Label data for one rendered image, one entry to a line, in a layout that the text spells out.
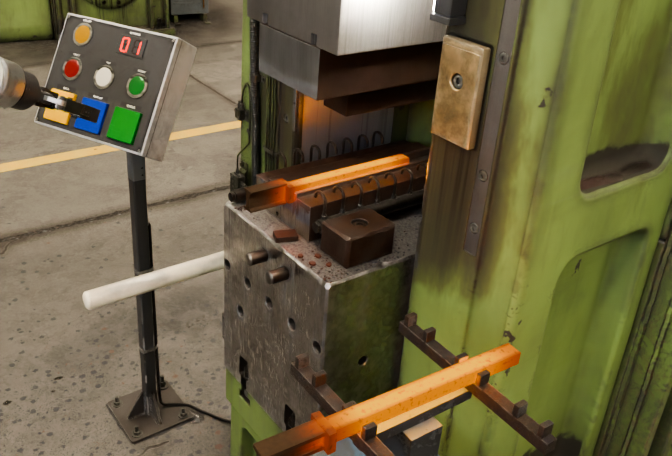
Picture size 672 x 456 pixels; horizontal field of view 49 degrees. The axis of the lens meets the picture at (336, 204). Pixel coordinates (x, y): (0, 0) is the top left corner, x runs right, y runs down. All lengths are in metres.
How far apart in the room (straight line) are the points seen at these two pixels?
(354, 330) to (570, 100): 0.60
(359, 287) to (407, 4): 0.52
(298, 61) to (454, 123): 0.31
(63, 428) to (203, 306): 0.73
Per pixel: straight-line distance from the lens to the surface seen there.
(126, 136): 1.74
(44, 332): 2.82
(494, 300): 1.33
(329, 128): 1.73
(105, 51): 1.85
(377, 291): 1.43
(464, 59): 1.22
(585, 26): 1.13
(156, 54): 1.76
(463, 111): 1.23
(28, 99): 1.51
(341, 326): 1.41
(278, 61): 1.43
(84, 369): 2.63
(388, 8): 1.32
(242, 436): 1.93
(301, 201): 1.44
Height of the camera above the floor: 1.65
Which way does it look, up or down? 27 degrees down
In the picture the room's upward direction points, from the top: 4 degrees clockwise
